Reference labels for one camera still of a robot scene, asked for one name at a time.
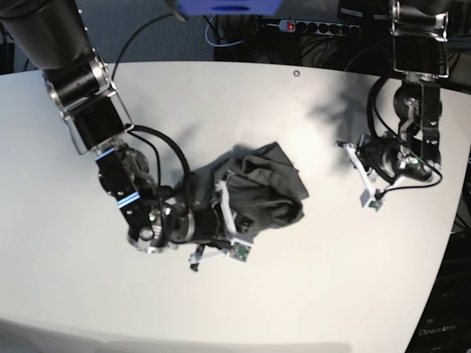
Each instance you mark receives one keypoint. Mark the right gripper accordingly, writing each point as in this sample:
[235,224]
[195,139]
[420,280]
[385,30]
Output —
[213,228]

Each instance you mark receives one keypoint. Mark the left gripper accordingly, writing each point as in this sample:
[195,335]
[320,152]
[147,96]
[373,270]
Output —
[381,162]

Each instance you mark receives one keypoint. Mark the grey T-shirt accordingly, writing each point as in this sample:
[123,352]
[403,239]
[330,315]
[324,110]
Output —
[267,189]

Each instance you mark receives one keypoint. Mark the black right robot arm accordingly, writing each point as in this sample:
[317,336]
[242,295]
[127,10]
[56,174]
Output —
[53,36]

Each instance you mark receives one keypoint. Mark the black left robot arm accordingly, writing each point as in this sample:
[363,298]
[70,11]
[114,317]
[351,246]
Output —
[418,36]

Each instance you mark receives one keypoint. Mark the white power strip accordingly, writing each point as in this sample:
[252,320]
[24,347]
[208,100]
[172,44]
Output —
[319,28]

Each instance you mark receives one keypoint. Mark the black OpenArm base box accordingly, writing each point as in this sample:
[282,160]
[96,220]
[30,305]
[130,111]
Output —
[445,322]

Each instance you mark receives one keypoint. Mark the blue plastic box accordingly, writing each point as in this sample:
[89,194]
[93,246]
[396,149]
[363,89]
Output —
[230,7]

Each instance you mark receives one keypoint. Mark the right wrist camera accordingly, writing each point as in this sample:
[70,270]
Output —
[239,250]

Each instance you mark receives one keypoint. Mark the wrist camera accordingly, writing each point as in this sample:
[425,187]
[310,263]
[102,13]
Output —
[239,250]
[371,201]

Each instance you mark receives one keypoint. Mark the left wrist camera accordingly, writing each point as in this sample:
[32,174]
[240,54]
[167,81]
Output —
[371,201]

